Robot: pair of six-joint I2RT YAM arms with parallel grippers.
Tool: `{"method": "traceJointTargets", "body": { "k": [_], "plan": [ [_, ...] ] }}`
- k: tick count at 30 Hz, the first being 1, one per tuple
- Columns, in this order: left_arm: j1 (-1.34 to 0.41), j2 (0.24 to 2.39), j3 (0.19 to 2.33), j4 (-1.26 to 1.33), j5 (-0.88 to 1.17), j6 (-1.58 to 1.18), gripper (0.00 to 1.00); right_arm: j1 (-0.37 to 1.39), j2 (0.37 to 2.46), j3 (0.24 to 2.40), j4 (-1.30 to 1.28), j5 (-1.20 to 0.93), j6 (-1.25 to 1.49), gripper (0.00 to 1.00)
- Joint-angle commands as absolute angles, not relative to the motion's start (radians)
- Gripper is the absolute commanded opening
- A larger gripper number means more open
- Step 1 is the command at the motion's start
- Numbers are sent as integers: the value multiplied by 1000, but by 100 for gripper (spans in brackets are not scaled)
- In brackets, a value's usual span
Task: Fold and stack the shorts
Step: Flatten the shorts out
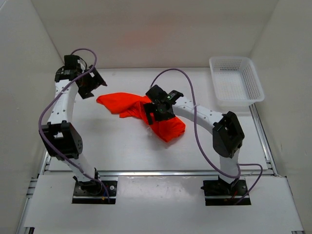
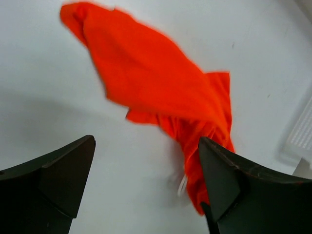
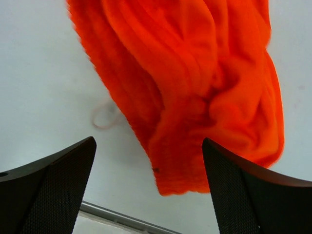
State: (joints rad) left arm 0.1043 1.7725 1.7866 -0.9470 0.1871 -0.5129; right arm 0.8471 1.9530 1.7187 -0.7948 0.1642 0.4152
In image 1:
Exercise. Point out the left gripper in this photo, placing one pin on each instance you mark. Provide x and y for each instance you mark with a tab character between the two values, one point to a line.
96	82

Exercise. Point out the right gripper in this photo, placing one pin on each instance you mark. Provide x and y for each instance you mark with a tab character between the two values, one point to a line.
150	107

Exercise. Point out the orange shorts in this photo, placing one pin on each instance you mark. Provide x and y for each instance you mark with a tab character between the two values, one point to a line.
131	105

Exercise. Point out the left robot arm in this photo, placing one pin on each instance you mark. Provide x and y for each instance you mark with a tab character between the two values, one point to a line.
57	132

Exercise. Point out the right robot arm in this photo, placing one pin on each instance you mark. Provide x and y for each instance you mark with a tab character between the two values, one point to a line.
226	131

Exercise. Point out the white plastic basket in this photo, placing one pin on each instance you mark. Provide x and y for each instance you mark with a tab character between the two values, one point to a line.
236	82

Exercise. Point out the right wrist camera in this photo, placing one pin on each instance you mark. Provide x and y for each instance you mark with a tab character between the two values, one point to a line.
156	94

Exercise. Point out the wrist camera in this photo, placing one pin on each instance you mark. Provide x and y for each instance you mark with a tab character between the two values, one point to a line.
72	62
156	94

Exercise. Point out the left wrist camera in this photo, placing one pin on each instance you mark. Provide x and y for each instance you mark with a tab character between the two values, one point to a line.
72	62

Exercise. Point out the aluminium front rail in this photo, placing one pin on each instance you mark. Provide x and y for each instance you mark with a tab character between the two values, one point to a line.
158	173

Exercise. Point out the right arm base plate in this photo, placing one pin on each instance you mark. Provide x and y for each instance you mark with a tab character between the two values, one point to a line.
219	193

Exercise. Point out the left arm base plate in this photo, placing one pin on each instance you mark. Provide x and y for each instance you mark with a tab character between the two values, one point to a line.
94	193

